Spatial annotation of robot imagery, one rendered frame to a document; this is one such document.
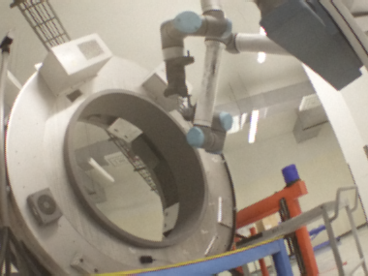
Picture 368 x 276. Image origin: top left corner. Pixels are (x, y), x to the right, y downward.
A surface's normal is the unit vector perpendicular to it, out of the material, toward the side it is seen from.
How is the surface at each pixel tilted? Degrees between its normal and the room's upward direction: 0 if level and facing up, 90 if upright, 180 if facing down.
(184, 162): 102
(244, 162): 90
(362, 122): 90
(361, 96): 90
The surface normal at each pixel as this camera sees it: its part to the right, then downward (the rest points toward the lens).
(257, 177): -0.12, -0.39
